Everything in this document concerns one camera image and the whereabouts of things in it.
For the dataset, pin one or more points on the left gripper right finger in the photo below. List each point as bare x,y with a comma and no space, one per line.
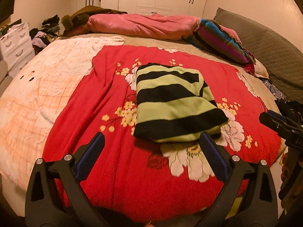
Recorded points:
259,204

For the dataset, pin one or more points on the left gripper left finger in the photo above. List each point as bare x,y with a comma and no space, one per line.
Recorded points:
43,205

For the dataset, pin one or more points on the green black striped sweater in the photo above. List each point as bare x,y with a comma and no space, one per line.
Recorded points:
175,104

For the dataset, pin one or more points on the pile of clothes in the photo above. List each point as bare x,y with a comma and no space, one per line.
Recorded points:
49,31

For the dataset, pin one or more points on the grey quilted headboard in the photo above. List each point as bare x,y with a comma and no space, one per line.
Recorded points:
282,60

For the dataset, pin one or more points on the red floral blanket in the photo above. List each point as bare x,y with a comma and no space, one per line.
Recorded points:
141,179

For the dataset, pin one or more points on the rainbow striped pillow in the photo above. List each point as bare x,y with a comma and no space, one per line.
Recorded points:
210,36

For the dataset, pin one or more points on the pink duvet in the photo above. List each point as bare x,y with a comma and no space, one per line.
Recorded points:
175,27

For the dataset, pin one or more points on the white drawer chest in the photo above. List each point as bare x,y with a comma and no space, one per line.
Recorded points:
16,48

